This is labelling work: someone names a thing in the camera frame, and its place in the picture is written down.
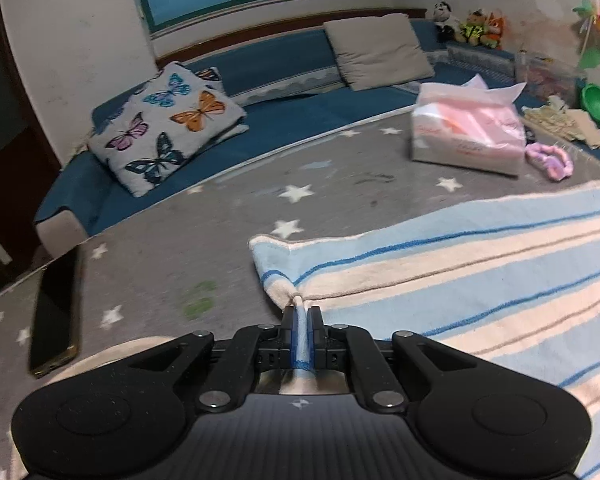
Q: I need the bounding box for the panda plush toy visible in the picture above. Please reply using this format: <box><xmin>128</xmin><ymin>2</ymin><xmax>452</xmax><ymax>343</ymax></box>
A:
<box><xmin>432</xmin><ymin>1</ymin><xmax>462</xmax><ymax>44</ymax></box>

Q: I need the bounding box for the clear plastic storage box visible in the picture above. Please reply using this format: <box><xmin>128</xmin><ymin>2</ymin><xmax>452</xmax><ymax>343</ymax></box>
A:
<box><xmin>515</xmin><ymin>50</ymin><xmax>589</xmax><ymax>107</ymax></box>

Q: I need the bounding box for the bear plush toy yellow vest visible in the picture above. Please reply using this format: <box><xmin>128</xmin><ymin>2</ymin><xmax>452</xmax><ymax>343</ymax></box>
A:
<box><xmin>460</xmin><ymin>9</ymin><xmax>489</xmax><ymax>46</ymax></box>

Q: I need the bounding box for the orange fox plush toy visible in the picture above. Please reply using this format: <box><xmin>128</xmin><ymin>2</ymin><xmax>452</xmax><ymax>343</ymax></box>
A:
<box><xmin>482</xmin><ymin>10</ymin><xmax>509</xmax><ymax>50</ymax></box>

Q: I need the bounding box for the round table grey star cover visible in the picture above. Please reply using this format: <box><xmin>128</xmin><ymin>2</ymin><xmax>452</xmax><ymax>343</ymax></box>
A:
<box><xmin>0</xmin><ymin>110</ymin><xmax>600</xmax><ymax>480</ymax></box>

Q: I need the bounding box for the blue white striped towel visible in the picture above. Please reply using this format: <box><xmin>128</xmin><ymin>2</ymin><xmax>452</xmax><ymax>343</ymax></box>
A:
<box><xmin>249</xmin><ymin>180</ymin><xmax>600</xmax><ymax>480</ymax></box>

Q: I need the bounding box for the pile of cream clothes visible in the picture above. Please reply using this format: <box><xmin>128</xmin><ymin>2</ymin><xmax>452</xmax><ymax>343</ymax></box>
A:
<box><xmin>522</xmin><ymin>95</ymin><xmax>600</xmax><ymax>150</ymax></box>

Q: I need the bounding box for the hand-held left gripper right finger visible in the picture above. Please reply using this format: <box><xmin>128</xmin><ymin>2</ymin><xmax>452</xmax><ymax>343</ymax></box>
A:
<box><xmin>307</xmin><ymin>306</ymin><xmax>476</xmax><ymax>413</ymax></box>

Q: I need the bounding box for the beige pillow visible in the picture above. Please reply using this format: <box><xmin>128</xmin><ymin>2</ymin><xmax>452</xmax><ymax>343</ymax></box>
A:
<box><xmin>323</xmin><ymin>12</ymin><xmax>435</xmax><ymax>92</ymax></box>

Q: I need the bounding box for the pink scrunchie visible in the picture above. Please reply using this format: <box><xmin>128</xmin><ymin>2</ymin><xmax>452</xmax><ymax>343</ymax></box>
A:
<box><xmin>525</xmin><ymin>143</ymin><xmax>574</xmax><ymax>181</ymax></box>

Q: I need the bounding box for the colourful pinwheel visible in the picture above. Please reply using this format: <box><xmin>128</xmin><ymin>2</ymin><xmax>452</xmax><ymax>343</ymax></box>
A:
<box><xmin>572</xmin><ymin>0</ymin><xmax>600</xmax><ymax>71</ymax></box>

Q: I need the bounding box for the dark wooden door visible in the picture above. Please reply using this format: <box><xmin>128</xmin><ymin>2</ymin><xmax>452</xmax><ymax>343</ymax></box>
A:
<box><xmin>0</xmin><ymin>0</ymin><xmax>64</xmax><ymax>283</ymax></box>

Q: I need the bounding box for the pink tissue pack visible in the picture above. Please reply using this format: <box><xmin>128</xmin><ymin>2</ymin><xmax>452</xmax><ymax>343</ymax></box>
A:
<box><xmin>411</xmin><ymin>74</ymin><xmax>528</xmax><ymax>177</ymax></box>

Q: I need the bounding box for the black smartphone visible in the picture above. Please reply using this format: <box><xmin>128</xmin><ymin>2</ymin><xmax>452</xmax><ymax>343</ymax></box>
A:
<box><xmin>28</xmin><ymin>247</ymin><xmax>83</xmax><ymax>379</ymax></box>

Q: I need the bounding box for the blue bench sofa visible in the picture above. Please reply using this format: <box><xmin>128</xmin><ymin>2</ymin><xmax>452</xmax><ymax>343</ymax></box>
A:
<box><xmin>34</xmin><ymin>8</ymin><xmax>528</xmax><ymax>243</ymax></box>

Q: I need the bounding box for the large butterfly print pillow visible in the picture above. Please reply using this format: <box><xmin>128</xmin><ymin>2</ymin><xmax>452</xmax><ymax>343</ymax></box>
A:
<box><xmin>87</xmin><ymin>61</ymin><xmax>247</xmax><ymax>198</ymax></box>

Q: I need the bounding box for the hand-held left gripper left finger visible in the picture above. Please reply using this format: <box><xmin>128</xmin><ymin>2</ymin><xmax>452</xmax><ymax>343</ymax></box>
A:
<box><xmin>125</xmin><ymin>306</ymin><xmax>298</xmax><ymax>412</ymax></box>

